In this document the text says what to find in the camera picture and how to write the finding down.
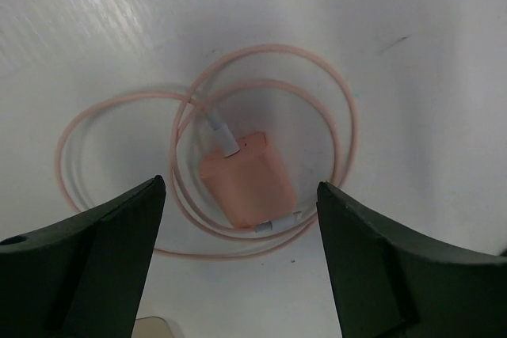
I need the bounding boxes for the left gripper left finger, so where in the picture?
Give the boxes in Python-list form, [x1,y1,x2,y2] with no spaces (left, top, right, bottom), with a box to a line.
[1,176,166,337]

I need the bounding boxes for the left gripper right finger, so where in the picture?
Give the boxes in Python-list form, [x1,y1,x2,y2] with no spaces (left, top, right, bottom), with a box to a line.
[317,183,506,337]

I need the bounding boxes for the pink charger cable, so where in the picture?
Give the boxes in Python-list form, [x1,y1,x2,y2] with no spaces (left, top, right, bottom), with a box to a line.
[54,43,360,260]

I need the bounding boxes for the pink charger plug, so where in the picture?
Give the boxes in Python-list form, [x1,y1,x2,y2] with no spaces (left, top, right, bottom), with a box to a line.
[199,131,297,229]

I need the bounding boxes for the beige power strip red sockets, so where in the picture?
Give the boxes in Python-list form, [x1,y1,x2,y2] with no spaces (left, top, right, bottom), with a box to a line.
[132,317,175,338]

